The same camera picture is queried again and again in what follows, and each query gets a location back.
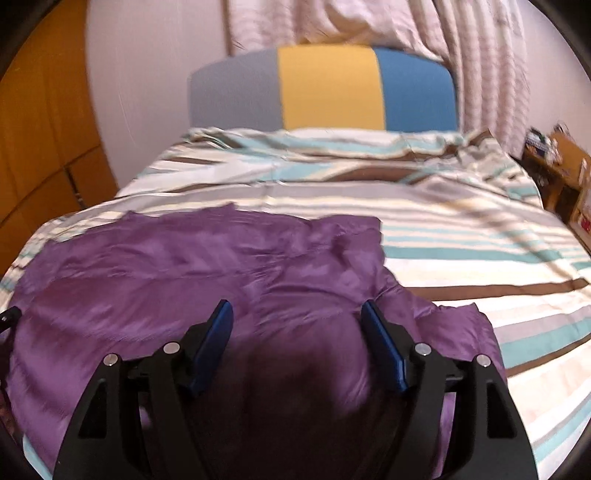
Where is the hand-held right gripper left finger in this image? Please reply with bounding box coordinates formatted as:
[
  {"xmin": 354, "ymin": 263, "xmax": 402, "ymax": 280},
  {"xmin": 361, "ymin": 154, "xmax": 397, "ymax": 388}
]
[{"xmin": 53, "ymin": 299, "xmax": 234, "ymax": 480}]

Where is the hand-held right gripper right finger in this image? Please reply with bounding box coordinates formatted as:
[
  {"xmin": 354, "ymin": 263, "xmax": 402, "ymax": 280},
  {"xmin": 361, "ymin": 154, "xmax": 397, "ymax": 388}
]
[{"xmin": 360, "ymin": 299, "xmax": 540, "ymax": 480}]

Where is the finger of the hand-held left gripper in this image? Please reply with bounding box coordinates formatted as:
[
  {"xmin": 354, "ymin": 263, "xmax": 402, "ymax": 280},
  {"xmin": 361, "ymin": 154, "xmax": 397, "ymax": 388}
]
[{"xmin": 0, "ymin": 307, "xmax": 22, "ymax": 335}]

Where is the purple quilted jacket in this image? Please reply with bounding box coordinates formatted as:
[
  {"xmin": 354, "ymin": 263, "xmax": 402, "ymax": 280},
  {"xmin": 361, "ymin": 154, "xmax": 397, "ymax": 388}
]
[{"xmin": 0, "ymin": 203, "xmax": 506, "ymax": 480}]

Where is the striped duvet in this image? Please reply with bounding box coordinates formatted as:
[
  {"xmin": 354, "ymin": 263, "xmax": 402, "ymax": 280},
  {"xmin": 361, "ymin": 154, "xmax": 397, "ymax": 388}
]
[{"xmin": 0, "ymin": 127, "xmax": 591, "ymax": 480}]

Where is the wooden wardrobe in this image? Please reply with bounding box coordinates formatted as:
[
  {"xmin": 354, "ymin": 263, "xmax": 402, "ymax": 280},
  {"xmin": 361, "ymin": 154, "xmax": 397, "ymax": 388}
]
[{"xmin": 0, "ymin": 0, "xmax": 118, "ymax": 278}]

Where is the wooden desk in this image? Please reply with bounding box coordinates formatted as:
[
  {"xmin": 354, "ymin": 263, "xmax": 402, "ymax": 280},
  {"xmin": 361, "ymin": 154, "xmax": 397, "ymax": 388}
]
[{"xmin": 522, "ymin": 122, "xmax": 591, "ymax": 217}]

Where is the grey yellow blue headboard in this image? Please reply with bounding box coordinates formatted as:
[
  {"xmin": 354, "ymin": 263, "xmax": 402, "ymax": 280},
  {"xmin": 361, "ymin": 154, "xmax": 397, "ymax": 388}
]
[{"xmin": 187, "ymin": 44, "xmax": 458, "ymax": 132}]

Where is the patterned white curtain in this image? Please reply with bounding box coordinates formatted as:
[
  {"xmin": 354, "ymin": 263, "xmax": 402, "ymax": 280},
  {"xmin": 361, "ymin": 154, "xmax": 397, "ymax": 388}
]
[{"xmin": 226, "ymin": 0, "xmax": 529, "ymax": 158}]

